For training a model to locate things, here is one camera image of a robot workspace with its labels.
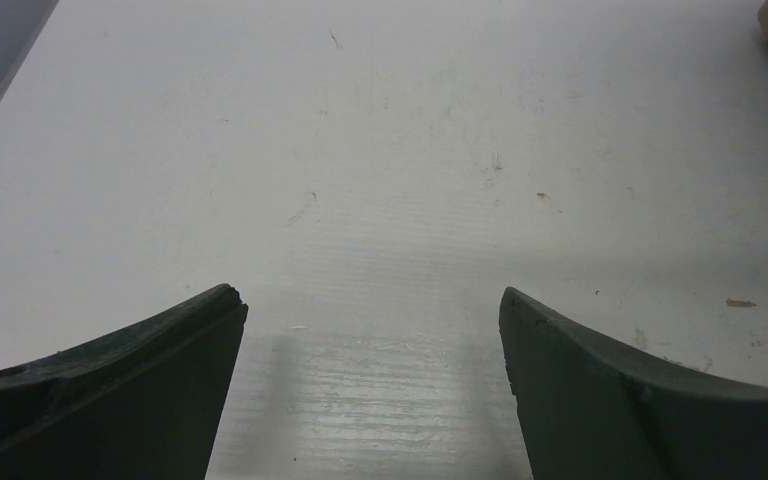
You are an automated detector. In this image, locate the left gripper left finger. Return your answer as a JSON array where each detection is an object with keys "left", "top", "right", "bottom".
[{"left": 0, "top": 284, "right": 248, "bottom": 479}]

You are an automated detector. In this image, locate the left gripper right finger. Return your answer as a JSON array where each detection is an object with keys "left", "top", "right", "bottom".
[{"left": 499, "top": 288, "right": 768, "bottom": 479}]

